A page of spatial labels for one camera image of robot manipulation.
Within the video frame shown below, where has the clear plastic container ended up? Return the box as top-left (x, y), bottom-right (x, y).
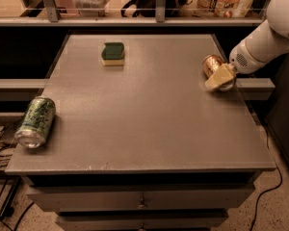
top-left (73, 0), bottom-right (109, 17)

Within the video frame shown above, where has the green soda can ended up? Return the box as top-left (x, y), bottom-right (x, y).
top-left (14, 96), bottom-right (56, 148)

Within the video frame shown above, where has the black cables left floor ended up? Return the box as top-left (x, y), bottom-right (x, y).
top-left (0, 120), bottom-right (35, 231)

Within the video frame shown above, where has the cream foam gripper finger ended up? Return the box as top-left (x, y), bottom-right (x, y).
top-left (205, 64), bottom-right (236, 91)

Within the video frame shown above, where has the black bag on shelf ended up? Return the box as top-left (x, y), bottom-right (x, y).
top-left (120, 0), bottom-right (192, 17)

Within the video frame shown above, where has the orange soda can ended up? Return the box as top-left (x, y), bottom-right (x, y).
top-left (202, 55), bottom-right (236, 91)

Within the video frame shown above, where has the grey drawer cabinet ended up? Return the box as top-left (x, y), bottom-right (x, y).
top-left (7, 35), bottom-right (275, 231)

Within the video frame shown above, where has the green and yellow sponge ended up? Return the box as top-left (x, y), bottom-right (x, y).
top-left (101, 42), bottom-right (125, 66)

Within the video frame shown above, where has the grey metal shelf rail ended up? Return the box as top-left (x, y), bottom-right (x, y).
top-left (0, 0), bottom-right (270, 27)

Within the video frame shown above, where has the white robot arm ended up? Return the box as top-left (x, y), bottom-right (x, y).
top-left (204, 0), bottom-right (289, 91)

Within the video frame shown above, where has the black floor cable right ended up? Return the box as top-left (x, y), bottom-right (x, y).
top-left (249, 118), bottom-right (284, 231)

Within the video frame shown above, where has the round metal drawer knob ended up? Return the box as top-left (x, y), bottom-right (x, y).
top-left (138, 199), bottom-right (147, 210)

